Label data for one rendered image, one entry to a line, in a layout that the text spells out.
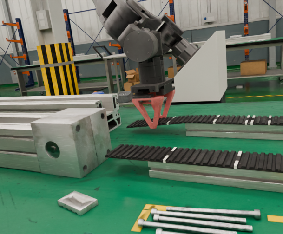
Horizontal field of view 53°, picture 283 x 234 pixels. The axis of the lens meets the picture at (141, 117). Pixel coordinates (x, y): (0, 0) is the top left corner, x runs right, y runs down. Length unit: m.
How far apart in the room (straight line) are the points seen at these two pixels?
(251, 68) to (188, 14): 3.38
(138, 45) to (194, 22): 7.64
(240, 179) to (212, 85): 0.54
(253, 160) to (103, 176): 0.23
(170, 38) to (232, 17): 7.07
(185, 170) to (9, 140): 0.33
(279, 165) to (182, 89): 0.58
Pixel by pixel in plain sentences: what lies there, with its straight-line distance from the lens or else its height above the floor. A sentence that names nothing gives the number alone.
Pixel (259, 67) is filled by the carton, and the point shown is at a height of 0.34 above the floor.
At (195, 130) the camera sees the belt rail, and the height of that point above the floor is 0.79.
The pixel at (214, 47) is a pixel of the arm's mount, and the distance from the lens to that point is 0.90.
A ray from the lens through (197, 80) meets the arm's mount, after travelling 0.92.
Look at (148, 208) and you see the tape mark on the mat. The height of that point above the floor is 0.78.
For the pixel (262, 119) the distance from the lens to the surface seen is 0.60.
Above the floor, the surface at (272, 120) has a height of 0.81.
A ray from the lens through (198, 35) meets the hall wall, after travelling 8.13.
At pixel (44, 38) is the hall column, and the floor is 1.18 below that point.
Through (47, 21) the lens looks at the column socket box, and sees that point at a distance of 3.96.
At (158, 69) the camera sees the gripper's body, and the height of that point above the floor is 0.93.
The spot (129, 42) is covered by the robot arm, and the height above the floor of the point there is 0.99.
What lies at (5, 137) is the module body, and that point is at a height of 0.84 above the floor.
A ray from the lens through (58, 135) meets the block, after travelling 0.48.
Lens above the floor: 0.98
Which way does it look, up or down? 15 degrees down
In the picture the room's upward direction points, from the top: 7 degrees counter-clockwise
